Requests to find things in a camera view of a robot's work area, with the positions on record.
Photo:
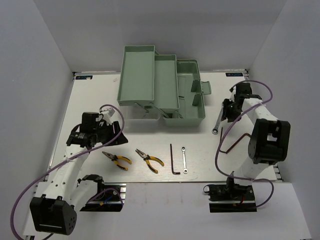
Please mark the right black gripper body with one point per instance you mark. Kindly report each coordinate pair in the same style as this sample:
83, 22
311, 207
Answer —
229, 110

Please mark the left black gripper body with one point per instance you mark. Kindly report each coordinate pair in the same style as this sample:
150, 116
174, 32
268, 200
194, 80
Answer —
104, 133

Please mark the yellow handled pliers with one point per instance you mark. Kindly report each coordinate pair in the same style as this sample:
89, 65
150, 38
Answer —
147, 158
116, 160

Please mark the large silver ratchet wrench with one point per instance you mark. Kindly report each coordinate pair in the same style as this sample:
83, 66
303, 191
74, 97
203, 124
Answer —
215, 129

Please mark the large brown hex key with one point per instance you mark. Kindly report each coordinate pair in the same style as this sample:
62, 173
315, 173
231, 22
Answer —
234, 144

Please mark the small silver ratchet wrench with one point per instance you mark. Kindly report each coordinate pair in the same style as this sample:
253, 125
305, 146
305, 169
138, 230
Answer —
185, 170

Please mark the green plastic toolbox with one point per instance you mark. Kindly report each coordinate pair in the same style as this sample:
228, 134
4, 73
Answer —
163, 84

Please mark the small brown hex key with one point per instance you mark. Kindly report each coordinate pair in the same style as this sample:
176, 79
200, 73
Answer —
172, 161

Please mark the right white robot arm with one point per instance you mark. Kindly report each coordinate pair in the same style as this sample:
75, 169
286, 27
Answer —
269, 140

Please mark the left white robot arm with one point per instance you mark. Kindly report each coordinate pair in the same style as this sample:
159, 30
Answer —
55, 211

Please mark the blue label sticker right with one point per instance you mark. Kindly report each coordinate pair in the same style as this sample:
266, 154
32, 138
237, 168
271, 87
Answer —
234, 74

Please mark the blue label sticker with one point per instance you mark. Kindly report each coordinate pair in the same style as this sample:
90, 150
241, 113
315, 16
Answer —
84, 77
234, 74

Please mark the blue label sticker left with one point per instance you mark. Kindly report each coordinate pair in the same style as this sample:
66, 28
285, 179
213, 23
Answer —
84, 77

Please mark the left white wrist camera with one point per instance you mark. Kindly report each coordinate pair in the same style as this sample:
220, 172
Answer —
107, 113

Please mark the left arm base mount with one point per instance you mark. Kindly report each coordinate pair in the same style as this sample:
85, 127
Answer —
111, 198

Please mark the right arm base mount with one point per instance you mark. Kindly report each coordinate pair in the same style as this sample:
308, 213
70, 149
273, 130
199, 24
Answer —
223, 199

